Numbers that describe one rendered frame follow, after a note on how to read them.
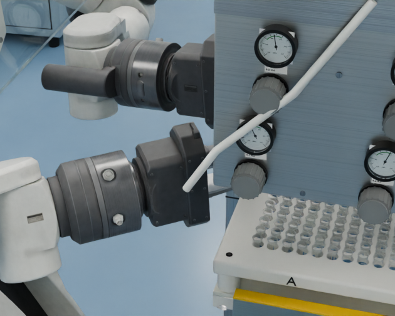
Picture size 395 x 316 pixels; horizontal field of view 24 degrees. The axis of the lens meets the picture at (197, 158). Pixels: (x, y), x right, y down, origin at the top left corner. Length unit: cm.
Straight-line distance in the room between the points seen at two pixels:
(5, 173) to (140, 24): 51
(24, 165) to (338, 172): 31
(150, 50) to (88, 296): 146
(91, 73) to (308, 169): 37
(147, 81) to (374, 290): 37
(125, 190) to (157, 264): 169
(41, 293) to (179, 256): 126
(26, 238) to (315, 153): 30
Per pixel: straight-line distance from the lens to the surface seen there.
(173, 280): 256
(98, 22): 122
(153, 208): 96
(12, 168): 93
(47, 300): 142
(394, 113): 82
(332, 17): 81
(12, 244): 94
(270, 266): 105
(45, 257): 95
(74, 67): 117
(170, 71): 113
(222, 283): 107
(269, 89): 82
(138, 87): 114
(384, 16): 80
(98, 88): 114
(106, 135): 319
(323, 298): 108
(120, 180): 93
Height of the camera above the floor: 168
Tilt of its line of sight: 33 degrees down
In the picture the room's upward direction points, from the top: straight up
